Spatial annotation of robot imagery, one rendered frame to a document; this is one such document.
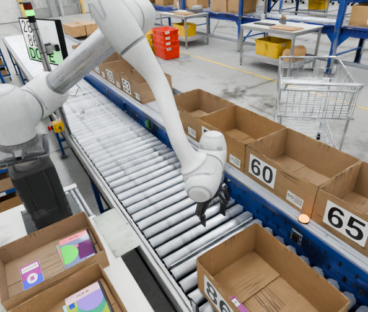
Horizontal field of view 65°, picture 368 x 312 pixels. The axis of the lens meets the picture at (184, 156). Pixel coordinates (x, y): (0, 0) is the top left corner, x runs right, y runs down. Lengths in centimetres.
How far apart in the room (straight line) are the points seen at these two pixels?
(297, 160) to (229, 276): 72
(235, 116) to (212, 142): 86
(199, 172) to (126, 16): 52
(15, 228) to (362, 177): 163
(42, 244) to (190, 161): 86
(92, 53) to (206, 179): 66
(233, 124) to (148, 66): 101
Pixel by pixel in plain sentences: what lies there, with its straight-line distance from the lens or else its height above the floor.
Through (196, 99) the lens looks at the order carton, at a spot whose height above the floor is 97.
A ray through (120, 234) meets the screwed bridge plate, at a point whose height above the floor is 75.
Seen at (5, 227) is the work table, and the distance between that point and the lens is 172.
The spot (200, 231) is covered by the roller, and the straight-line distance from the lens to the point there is 139.
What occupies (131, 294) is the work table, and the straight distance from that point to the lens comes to 123.
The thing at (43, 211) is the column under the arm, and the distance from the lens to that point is 152.
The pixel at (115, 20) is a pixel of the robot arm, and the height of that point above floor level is 165.
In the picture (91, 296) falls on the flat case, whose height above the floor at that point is 80.
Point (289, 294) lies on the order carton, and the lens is 122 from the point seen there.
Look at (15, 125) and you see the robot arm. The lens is 131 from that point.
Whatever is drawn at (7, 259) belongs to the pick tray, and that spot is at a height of 78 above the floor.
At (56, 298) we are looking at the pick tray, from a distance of 127.
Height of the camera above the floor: 177
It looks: 33 degrees down
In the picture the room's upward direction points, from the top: 4 degrees counter-clockwise
